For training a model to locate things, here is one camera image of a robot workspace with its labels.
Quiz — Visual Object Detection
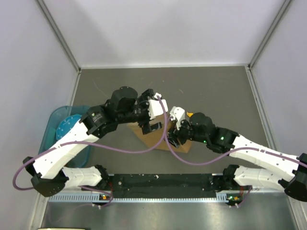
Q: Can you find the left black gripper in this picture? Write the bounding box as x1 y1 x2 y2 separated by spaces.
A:
118 90 162 133

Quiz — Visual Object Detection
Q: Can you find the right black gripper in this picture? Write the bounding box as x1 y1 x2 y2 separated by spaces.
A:
165 117 209 149

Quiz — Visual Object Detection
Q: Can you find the brown cardboard express box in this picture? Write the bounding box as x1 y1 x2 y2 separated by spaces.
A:
127 115 192 153

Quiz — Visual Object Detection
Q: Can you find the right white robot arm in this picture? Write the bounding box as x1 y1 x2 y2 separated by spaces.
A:
167 107 307 202

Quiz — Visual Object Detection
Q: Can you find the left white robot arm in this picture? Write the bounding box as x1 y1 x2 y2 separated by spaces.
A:
23 86 168 197

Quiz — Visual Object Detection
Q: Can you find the blue perforated plate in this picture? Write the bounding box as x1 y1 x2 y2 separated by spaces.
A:
56 114 81 140

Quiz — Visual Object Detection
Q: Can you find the teal plastic bin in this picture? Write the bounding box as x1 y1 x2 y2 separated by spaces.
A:
39 105 91 168

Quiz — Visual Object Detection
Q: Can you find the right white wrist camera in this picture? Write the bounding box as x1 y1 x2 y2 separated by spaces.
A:
169 106 186 130

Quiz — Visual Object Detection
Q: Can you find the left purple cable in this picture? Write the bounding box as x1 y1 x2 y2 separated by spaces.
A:
12 95 168 209

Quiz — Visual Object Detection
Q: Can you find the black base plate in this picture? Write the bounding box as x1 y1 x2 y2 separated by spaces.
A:
81 172 250 199

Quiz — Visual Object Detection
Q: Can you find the grey cable duct rail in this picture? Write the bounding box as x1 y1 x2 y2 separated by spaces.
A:
48 192 229 203

